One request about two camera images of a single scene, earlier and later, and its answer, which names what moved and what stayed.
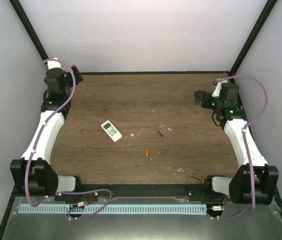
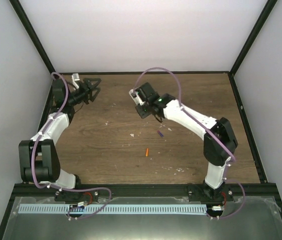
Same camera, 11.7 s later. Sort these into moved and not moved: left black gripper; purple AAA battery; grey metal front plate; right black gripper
Moved: right black gripper; left black gripper
Not moved: purple AAA battery; grey metal front plate
